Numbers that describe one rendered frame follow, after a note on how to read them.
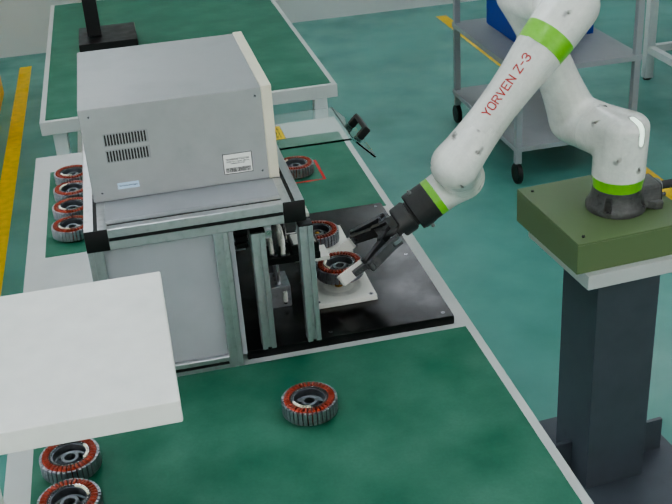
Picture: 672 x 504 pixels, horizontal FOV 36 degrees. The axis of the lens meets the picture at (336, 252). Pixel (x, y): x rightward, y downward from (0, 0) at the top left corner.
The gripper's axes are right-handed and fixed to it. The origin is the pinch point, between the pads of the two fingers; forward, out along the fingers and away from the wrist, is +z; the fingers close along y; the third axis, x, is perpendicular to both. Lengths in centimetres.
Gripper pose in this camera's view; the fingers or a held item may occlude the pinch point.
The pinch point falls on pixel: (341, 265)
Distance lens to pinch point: 241.3
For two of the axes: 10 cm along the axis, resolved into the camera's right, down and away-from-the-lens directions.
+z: -8.0, 5.9, 0.9
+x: -5.6, -6.8, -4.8
